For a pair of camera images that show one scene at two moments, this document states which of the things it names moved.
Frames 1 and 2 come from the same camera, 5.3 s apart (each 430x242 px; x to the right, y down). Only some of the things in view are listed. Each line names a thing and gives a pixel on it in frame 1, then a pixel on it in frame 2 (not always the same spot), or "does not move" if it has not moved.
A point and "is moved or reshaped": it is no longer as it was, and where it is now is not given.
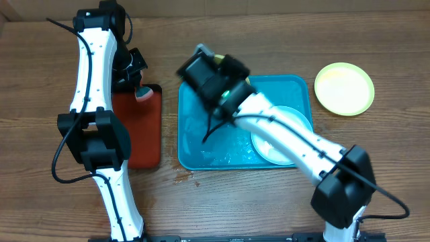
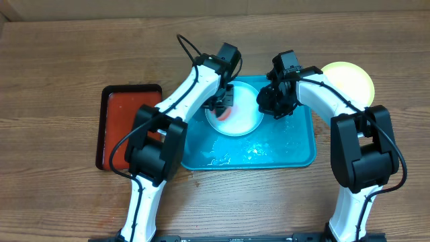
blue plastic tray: x=207 y=142 does not move
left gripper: x=120 y=83 -> x=228 y=99
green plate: x=344 y=89 does not move
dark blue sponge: x=142 y=93 is moved or reshaped
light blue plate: x=271 y=150 is moved or reshaped
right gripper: x=240 y=71 -> x=269 y=107
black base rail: x=249 y=237 does not move
